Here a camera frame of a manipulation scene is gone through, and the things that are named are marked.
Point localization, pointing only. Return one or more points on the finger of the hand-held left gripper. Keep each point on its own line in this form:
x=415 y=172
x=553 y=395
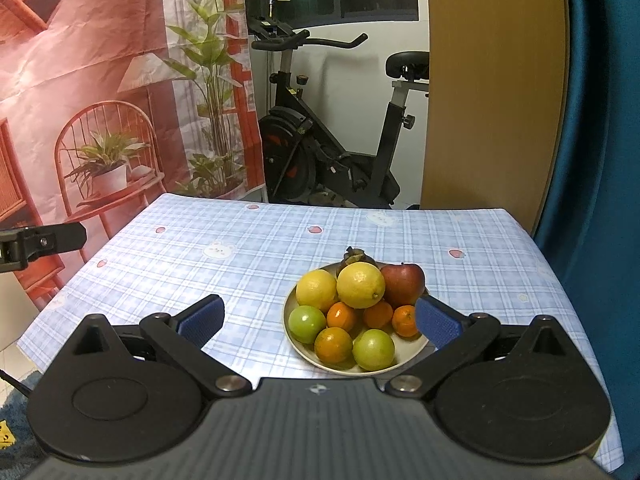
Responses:
x=50 y=240

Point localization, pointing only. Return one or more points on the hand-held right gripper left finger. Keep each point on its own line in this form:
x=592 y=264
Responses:
x=202 y=317

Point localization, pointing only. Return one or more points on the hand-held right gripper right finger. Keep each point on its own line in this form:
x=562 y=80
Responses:
x=437 y=322

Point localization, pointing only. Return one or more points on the beige plate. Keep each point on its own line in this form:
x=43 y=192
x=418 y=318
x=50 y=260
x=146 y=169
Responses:
x=402 y=347

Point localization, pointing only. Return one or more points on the red apple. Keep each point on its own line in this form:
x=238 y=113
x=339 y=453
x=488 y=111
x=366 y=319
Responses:
x=405 y=284

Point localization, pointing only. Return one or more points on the yellowish green apple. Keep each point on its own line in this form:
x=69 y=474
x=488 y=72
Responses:
x=374 y=350

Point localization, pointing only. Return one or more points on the yellow lemon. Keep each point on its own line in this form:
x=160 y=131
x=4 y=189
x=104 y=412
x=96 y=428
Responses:
x=315 y=287
x=360 y=285

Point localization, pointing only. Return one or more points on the bright green apple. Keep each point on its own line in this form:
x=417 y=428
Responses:
x=306 y=324

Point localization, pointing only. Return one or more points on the dark purple mangosteen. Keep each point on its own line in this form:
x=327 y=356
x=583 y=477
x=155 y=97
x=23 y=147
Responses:
x=356 y=256

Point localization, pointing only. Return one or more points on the yellowish orange tangerine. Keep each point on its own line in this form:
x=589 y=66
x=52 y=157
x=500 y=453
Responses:
x=334 y=346

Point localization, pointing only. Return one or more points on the blue rug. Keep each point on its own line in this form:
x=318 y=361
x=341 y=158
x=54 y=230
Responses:
x=20 y=410

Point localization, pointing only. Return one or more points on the black exercise bike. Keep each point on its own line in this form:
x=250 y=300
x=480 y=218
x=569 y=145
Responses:
x=325 y=160

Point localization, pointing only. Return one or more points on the wooden door panel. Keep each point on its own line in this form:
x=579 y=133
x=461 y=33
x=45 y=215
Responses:
x=490 y=85

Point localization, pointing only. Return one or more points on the blue curtain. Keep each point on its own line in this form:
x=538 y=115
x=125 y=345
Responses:
x=610 y=110

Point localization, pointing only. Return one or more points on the printed wall backdrop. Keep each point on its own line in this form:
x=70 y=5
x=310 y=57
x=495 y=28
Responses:
x=100 y=60

